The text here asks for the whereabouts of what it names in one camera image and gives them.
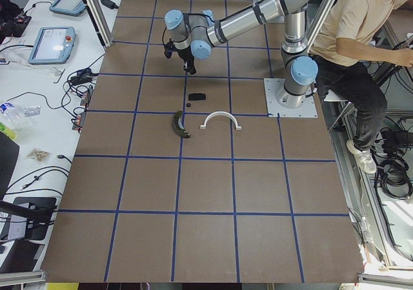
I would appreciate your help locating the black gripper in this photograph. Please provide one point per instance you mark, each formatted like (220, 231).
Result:
(184, 55)

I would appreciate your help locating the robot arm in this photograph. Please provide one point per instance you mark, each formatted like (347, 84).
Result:
(194, 35)

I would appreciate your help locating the black brake pad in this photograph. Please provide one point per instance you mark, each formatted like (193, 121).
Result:
(197, 97)

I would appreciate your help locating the green brake shoe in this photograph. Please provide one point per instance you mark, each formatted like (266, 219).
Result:
(178, 125)

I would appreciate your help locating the black power supply brick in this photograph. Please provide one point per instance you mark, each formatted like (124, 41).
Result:
(109, 4)

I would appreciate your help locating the blue teach pendant far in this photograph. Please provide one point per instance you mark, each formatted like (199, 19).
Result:
(67, 7)

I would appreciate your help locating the blue teach pendant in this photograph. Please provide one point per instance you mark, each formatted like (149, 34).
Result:
(53, 45)
(67, 7)

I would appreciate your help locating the blue teach pendant near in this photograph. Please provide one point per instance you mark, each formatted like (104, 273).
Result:
(53, 45)

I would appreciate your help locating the small bag of parts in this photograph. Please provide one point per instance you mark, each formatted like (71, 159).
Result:
(38, 155)

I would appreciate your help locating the plastic water bottle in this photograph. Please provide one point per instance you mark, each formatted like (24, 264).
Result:
(15, 116)

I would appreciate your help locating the person in beige shirt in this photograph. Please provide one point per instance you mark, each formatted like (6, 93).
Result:
(340, 50)

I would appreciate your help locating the black laptop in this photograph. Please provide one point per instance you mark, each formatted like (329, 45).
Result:
(9, 150)

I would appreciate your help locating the aluminium frame post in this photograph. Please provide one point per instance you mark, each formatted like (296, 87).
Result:
(99, 22)

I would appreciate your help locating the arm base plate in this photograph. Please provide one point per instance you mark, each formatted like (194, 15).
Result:
(281, 104)

